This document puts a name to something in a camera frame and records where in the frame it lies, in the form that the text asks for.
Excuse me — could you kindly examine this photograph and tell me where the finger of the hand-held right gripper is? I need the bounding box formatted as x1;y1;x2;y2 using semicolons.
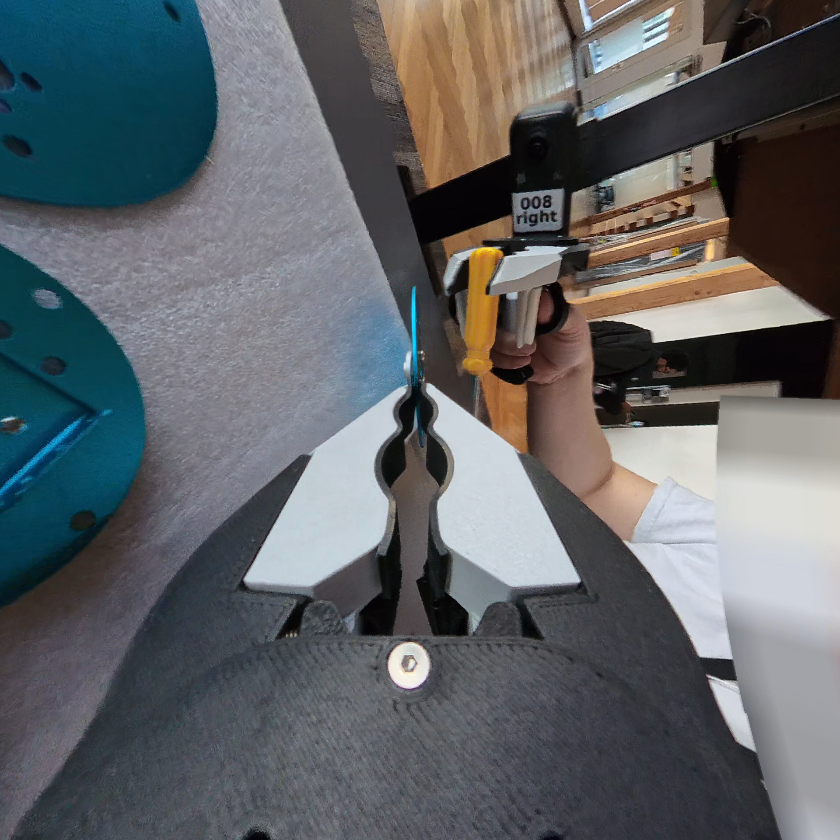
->
444;250;476;300
494;250;568;300

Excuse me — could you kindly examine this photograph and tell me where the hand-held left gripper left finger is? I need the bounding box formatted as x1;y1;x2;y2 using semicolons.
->
245;385;418;618

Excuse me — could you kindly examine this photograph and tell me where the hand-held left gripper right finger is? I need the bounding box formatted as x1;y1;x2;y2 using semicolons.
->
423;385;582;618

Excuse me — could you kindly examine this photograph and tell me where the yellow handled screwdriver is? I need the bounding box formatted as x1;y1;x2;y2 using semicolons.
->
462;247;504;376

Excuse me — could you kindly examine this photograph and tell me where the small blue round plate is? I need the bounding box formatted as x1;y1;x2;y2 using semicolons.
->
402;287;437;454

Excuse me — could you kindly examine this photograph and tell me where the person's right forearm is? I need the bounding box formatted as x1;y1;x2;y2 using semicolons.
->
525;373;657;539

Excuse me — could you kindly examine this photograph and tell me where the black desk leg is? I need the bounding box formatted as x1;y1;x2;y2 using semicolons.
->
407;14;840;245

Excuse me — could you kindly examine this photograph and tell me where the person's right hand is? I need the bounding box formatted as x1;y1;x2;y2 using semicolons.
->
525;283;599;395

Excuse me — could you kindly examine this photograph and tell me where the black office chair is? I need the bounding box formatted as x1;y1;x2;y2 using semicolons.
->
591;322;660;416

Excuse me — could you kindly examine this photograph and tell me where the white shirt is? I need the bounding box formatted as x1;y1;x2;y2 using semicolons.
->
628;477;720;716

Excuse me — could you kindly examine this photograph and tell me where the white foam sheet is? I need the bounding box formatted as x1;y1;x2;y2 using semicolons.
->
0;0;424;815

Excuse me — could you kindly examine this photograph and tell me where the large blue round plate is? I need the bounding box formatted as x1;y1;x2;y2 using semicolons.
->
0;0;219;208

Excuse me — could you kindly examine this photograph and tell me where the blue disc with bracket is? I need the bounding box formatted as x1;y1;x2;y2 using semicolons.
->
0;245;148;607

